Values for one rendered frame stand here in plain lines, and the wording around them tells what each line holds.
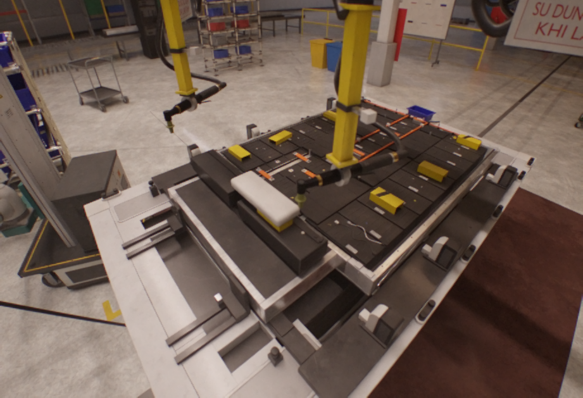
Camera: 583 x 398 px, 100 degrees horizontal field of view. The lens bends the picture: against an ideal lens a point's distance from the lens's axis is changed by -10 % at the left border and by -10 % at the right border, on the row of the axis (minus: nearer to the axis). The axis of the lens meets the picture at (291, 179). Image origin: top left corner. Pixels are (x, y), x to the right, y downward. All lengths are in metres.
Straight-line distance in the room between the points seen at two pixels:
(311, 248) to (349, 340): 0.36
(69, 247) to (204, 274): 1.45
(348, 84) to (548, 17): 0.48
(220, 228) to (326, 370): 0.71
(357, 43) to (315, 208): 0.80
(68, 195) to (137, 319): 1.12
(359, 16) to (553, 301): 2.64
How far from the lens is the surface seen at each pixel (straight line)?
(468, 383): 2.25
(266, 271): 1.13
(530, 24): 0.87
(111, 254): 1.63
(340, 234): 1.25
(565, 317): 2.93
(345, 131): 0.89
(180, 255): 1.56
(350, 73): 0.82
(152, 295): 1.38
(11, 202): 2.32
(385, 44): 6.48
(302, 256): 1.03
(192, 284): 1.43
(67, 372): 2.45
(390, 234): 1.30
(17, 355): 2.73
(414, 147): 2.01
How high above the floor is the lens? 1.92
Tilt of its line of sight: 36 degrees down
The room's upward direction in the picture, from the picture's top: straight up
